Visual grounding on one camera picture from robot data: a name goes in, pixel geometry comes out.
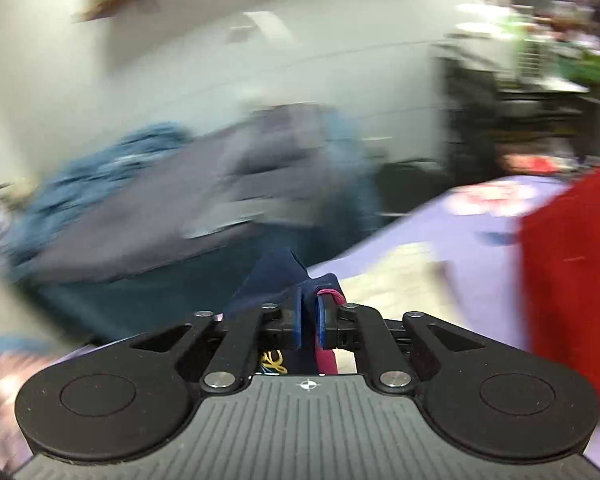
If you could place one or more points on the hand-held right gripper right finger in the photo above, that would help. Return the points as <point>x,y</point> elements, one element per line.
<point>322,322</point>

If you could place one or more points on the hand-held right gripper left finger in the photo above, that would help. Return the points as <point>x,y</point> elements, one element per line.
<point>296,327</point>

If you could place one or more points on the navy shirt with pink stripes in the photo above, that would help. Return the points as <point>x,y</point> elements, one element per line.
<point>275,280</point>

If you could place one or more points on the white dotted garment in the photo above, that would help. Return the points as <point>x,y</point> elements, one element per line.
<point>395,280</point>

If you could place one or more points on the purple floral bedsheet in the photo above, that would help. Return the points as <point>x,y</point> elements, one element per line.
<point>430,232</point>

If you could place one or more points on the grey quilt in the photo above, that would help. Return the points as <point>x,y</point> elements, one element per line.
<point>170,210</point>

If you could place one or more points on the red cloth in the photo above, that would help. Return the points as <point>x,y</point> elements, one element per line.
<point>570,280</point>

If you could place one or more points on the light blue quilt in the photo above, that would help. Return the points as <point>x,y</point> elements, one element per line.
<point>105,160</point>

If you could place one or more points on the dark storage shelf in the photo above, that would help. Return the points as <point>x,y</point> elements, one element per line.
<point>520,85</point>

